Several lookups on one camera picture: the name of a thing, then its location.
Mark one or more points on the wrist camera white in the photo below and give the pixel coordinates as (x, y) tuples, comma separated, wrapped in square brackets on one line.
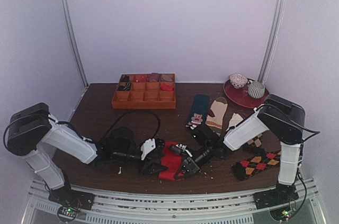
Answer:
[(180, 149), (148, 146)]

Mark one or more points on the black red argyle sock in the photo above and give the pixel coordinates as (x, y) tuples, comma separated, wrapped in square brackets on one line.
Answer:
[(261, 161)]

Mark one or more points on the aluminium post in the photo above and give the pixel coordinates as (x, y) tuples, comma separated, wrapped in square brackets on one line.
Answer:
[(73, 42), (272, 40)]

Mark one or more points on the green reindeer sock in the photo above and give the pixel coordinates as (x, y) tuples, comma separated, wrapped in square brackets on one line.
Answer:
[(198, 111)]

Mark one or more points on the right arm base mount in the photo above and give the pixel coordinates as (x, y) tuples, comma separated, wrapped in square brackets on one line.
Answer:
[(278, 200)]

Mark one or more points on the aluminium table rail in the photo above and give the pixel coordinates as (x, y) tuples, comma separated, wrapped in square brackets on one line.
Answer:
[(119, 207)]

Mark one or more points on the white brown sock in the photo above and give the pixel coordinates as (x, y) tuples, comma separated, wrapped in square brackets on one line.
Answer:
[(235, 120)]

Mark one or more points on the striped grey cup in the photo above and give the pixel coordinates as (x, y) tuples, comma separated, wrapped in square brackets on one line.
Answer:
[(256, 89)]

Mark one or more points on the patterned white bowl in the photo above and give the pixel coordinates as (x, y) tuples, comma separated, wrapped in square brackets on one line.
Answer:
[(238, 80)]

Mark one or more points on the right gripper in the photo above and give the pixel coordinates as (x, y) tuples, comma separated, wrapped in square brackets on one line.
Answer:
[(192, 164)]

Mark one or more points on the red plate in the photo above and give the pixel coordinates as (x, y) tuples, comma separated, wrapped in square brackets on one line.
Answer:
[(241, 97)]

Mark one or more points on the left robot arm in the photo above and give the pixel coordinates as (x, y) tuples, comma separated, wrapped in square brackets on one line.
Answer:
[(28, 130)]

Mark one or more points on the wooden divided organizer tray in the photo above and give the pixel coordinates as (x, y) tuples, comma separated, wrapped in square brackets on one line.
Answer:
[(145, 93)]

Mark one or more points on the right aluminium post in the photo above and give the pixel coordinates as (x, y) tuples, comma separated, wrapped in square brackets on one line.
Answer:
[(272, 40)]

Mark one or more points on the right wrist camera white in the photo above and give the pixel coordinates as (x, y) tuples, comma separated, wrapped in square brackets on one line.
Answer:
[(180, 149)]

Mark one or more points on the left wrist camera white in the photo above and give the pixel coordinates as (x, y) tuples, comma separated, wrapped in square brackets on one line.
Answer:
[(148, 146)]

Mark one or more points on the brown argyle sock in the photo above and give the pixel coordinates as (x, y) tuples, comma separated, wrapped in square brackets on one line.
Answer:
[(255, 142)]

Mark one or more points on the left aluminium post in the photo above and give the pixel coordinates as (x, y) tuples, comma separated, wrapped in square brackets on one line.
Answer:
[(73, 42)]

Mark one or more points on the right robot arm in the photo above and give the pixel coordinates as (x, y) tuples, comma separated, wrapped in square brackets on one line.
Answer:
[(279, 116)]

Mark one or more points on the rolled red sock in tray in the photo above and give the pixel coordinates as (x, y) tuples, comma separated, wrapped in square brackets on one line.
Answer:
[(169, 86)]

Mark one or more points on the black white sock in tray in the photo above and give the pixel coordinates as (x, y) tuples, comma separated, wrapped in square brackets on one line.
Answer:
[(126, 86)]

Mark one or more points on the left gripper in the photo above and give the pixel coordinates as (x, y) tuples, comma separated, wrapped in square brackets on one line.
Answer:
[(150, 169)]

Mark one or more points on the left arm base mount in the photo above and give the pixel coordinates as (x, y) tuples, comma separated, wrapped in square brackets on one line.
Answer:
[(72, 205)]

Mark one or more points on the cream striped sock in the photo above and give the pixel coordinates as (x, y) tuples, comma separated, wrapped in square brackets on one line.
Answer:
[(215, 115)]

